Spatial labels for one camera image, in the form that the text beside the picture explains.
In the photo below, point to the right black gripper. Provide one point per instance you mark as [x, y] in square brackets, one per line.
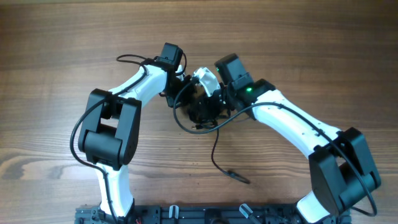
[209, 111]

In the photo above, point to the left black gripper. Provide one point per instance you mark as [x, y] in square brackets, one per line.
[175, 102]

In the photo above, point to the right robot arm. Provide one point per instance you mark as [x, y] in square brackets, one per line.
[342, 170]

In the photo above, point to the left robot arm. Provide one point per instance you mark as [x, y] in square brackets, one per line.
[108, 131]

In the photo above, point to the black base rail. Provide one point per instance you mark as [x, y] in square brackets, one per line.
[268, 214]

